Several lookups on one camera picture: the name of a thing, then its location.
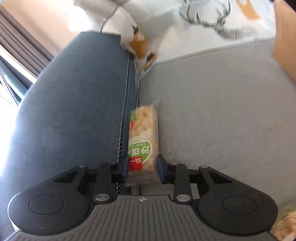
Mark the round noodle cake packet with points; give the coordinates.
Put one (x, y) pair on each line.
(285, 226)

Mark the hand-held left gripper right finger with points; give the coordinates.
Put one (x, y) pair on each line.
(161, 168)

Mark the green label rice cracker packet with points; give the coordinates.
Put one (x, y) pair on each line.
(143, 134)

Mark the grey deer print sofa cover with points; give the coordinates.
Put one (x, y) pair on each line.
(219, 104)

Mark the grey curtain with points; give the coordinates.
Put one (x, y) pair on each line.
(20, 41)

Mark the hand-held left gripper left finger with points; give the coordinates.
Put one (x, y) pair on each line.
(126, 166)

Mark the cardboard box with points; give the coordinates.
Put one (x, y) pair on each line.
(285, 39)

